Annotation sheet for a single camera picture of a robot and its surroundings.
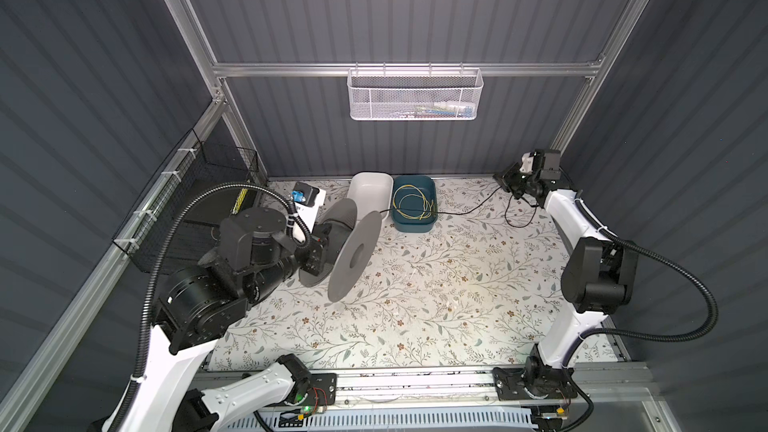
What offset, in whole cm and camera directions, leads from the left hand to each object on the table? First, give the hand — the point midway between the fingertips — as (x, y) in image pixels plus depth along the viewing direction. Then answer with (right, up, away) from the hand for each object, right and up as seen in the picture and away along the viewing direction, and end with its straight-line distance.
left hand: (327, 225), depth 55 cm
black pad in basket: (-32, +4, +19) cm, 37 cm away
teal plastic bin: (+21, +4, +57) cm, 61 cm away
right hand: (+45, +14, +37) cm, 60 cm away
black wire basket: (-41, +14, +24) cm, 49 cm away
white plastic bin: (+5, +9, +60) cm, 61 cm away
